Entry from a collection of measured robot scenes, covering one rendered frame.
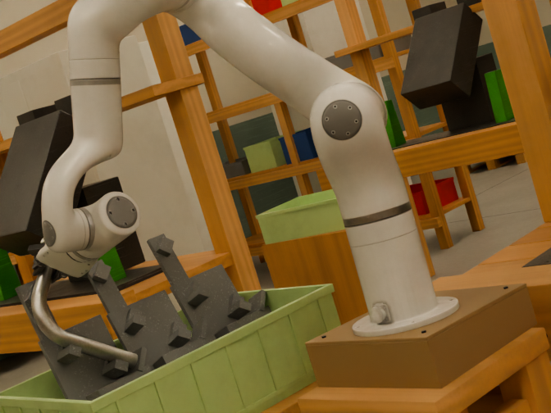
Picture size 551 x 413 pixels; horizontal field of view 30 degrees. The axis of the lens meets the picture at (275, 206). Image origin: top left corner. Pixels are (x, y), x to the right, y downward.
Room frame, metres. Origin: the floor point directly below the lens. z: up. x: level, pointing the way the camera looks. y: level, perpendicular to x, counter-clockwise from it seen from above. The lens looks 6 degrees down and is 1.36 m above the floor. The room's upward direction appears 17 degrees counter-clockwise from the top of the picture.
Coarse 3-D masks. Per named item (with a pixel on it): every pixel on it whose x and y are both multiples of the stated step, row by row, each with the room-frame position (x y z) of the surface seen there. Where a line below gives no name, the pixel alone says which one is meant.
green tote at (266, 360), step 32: (288, 288) 2.21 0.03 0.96; (320, 288) 2.10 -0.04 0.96; (256, 320) 1.98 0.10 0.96; (288, 320) 2.03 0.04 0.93; (320, 320) 2.08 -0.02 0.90; (192, 352) 1.87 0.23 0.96; (224, 352) 1.92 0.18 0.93; (256, 352) 1.96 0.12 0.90; (288, 352) 2.01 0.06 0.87; (32, 384) 2.09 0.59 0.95; (128, 384) 1.77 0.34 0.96; (160, 384) 1.82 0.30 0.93; (192, 384) 1.86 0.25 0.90; (224, 384) 1.90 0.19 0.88; (256, 384) 1.95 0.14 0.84; (288, 384) 1.99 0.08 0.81
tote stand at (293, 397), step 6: (312, 384) 2.02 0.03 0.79; (300, 390) 2.01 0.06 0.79; (306, 390) 2.00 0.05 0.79; (294, 396) 1.98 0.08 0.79; (300, 396) 1.97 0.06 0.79; (282, 402) 1.96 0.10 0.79; (288, 402) 1.95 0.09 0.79; (294, 402) 1.94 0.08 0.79; (270, 408) 1.95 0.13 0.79; (276, 408) 1.94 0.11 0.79; (282, 408) 1.93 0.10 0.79; (288, 408) 1.93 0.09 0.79; (294, 408) 1.93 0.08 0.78
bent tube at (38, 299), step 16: (48, 272) 2.02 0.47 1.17; (48, 288) 2.01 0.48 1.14; (32, 304) 1.98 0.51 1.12; (48, 320) 1.97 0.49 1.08; (48, 336) 1.97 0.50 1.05; (64, 336) 1.97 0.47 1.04; (80, 336) 2.00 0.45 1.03; (96, 352) 2.00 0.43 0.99; (112, 352) 2.01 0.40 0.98; (128, 352) 2.04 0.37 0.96
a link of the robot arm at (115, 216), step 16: (112, 192) 1.82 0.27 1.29; (80, 208) 1.82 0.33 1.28; (96, 208) 1.80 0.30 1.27; (112, 208) 1.80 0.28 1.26; (128, 208) 1.82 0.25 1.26; (96, 224) 1.80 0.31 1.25; (112, 224) 1.78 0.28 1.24; (128, 224) 1.80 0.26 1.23; (96, 240) 1.81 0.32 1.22; (112, 240) 1.81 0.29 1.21; (96, 256) 1.88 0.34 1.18
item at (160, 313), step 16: (96, 272) 2.15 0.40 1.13; (96, 288) 2.15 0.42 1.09; (112, 288) 2.17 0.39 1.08; (112, 304) 2.15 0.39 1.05; (144, 304) 2.18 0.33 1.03; (160, 304) 2.19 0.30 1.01; (112, 320) 2.12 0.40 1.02; (160, 320) 2.17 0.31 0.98; (176, 320) 2.19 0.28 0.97; (128, 336) 2.12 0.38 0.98; (144, 336) 2.14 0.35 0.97; (160, 336) 2.15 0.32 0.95; (208, 336) 2.14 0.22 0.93; (160, 352) 2.13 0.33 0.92; (176, 352) 2.09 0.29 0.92
